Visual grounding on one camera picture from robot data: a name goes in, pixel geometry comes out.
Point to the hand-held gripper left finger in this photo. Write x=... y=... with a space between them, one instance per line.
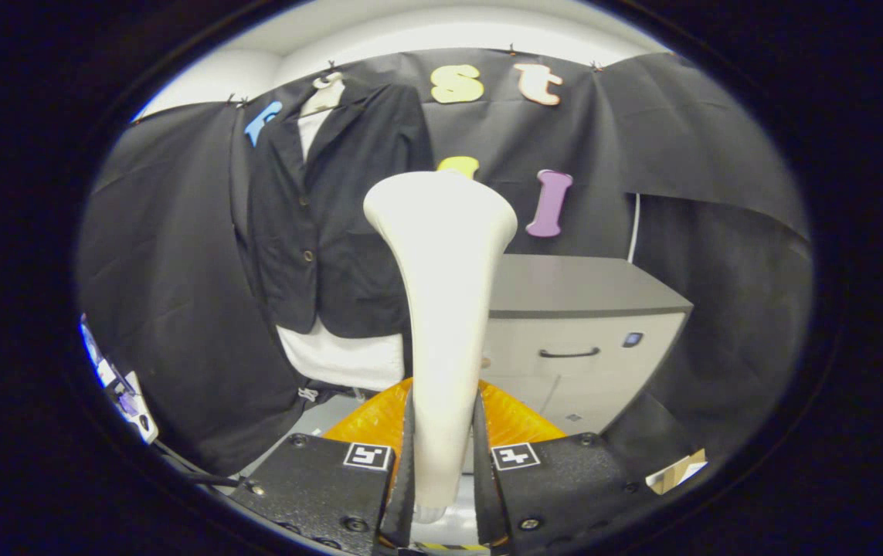
x=406 y=494

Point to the white plastic hanger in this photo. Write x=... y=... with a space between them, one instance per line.
x=325 y=94

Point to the white shirt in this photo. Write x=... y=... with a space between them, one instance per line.
x=341 y=359

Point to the black backdrop cloth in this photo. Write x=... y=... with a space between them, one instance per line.
x=163 y=270

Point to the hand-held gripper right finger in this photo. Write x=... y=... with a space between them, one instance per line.
x=483 y=494

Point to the small blue-lit cabinet lock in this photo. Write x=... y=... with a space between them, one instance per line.
x=633 y=340

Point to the cardboard box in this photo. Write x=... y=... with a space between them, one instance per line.
x=677 y=471

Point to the black jacket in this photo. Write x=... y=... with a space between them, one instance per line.
x=348 y=216

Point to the grey and white cabinet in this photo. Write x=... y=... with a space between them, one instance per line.
x=580 y=286

